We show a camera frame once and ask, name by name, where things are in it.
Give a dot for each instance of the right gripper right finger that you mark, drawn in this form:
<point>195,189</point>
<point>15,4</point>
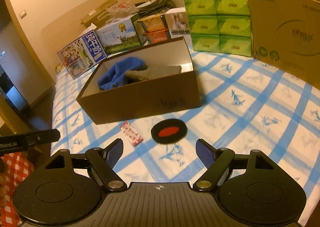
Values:
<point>216,161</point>

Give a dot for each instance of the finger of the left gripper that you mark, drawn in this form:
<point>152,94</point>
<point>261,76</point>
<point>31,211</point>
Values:
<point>43,137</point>

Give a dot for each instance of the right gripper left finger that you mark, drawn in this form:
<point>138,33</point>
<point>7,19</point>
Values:
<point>102,161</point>

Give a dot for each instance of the small pink wrapper packet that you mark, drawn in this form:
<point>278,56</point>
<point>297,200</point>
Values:
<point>130,133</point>

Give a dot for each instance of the black red round pad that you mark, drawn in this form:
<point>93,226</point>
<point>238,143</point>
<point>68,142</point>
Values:
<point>169,131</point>

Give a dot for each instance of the blue fluffy towel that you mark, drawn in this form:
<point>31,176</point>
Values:
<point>115,76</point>

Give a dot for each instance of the grey felt cloth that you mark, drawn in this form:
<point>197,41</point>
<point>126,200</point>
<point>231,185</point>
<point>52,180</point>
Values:
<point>151,72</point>

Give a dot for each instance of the red checked cloth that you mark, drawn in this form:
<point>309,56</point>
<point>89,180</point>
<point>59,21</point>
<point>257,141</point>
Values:
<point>18,168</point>

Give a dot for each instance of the blue checked bed sheet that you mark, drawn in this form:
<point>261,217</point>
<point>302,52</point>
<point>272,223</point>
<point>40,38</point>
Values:
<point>245,105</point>

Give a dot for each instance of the blue milk carton box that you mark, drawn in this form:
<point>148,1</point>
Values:
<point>82,54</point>

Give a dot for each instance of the brown open cardboard box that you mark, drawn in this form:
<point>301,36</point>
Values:
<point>151,97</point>

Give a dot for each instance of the wooden headboard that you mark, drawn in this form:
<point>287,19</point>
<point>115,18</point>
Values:
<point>67,27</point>

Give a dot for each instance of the cow picture milk box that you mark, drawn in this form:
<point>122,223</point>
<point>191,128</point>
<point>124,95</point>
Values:
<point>122,34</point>

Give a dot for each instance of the flat brown cardboard box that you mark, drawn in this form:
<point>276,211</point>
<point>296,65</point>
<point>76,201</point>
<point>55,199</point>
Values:
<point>96,15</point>

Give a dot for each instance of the red instant meal bowl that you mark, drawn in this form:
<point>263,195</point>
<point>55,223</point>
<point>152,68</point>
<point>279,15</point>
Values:
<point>157,36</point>

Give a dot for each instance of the green tissue pack bundle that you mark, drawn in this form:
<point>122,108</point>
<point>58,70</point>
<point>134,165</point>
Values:
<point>220,26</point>

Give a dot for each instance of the orange instant meal bowl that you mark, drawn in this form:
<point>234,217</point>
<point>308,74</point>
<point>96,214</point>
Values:
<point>153,23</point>

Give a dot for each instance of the white product box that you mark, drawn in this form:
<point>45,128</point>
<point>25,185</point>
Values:
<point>177,22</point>

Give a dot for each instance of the clear plastic bag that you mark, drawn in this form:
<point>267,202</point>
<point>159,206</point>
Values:
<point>122,9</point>

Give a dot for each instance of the large brown cardboard carton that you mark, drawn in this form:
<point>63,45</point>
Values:
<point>285,34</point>

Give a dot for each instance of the wall light switch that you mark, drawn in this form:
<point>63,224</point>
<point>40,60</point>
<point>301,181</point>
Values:
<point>23,14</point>

